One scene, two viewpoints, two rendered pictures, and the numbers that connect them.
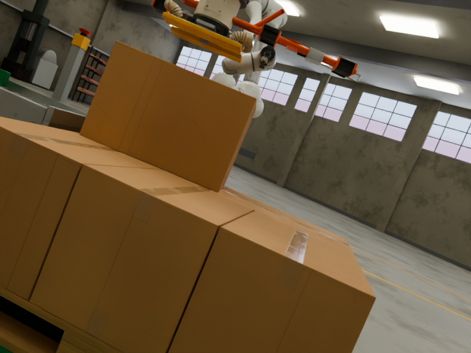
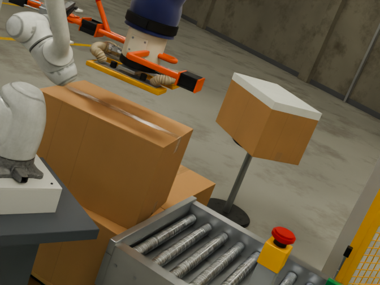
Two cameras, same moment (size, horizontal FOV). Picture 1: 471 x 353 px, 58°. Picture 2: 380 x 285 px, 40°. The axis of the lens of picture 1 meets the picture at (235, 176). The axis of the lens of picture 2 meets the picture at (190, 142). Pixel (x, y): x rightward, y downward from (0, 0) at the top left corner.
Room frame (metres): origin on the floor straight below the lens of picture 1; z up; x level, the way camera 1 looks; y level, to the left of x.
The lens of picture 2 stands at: (3.94, 1.09, 1.63)
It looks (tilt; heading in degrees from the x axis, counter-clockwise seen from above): 18 degrees down; 191
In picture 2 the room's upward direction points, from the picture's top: 21 degrees clockwise
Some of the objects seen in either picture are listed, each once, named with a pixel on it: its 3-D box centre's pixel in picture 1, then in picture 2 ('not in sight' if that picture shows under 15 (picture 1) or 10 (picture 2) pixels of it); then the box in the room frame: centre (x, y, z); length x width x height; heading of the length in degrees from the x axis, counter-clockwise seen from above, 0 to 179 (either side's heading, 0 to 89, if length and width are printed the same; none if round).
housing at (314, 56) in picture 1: (315, 56); (50, 11); (1.86, -0.12, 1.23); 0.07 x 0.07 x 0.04; 0
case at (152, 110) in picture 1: (176, 120); (106, 150); (1.87, 0.34, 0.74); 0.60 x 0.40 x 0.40; 89
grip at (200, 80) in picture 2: (162, 6); (189, 81); (2.11, 0.65, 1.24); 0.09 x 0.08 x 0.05; 0
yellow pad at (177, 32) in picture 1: (208, 41); (127, 73); (1.95, 0.35, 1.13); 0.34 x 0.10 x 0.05; 90
